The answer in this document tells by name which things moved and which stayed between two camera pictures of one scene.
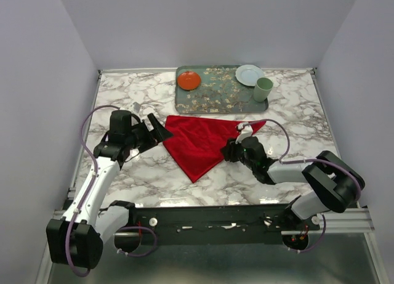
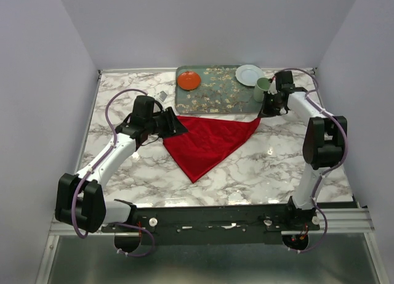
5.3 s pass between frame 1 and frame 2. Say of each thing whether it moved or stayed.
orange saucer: stayed
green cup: stayed
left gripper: moved
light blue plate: stayed
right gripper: moved
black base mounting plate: stayed
